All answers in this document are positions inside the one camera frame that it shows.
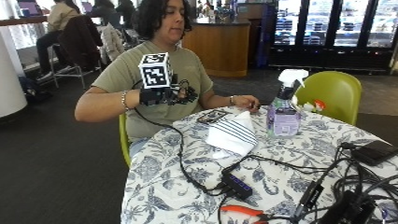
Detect the person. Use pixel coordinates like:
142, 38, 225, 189
73, 0, 261, 160

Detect clear spray bottle purple label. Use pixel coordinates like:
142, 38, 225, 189
265, 68, 311, 140

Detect white marker cube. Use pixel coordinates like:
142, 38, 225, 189
138, 51, 174, 90

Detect black patterned phone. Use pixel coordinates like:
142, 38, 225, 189
196, 108, 230, 126

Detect white blue striped cloth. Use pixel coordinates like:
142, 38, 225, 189
204, 110, 260, 157

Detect small white red toy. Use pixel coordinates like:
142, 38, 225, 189
301, 99, 327, 114

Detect wooden counter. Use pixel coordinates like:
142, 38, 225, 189
180, 20, 253, 78

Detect green plastic chair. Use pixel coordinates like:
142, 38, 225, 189
118, 113, 133, 169
294, 70, 363, 127

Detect pale jacket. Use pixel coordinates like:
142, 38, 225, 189
100, 22, 126, 63

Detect blue floral tablecloth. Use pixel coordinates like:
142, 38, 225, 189
120, 105, 398, 224

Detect black usb hub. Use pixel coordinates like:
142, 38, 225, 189
220, 172, 256, 201

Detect metal chair with dark jacket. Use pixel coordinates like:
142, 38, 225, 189
48, 14, 104, 91

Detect glass door drinks fridge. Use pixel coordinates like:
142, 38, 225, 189
267, 0, 398, 72

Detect black power bank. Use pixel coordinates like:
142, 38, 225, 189
350, 139, 398, 167

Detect dark bag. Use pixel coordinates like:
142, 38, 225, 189
17, 76, 55, 105

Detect black box device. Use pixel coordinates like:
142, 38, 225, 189
317, 189, 378, 224

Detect white round column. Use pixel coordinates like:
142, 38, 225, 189
0, 25, 28, 119

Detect silver bracelet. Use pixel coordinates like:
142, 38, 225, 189
120, 90, 132, 112

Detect black glove cable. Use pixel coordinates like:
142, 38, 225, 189
130, 79, 228, 197

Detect black cable adapter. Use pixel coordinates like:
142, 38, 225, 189
289, 181, 326, 224

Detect orange handled pliers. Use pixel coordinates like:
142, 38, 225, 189
218, 203, 271, 224

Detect bundle of black cables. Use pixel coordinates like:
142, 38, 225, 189
217, 141, 398, 224

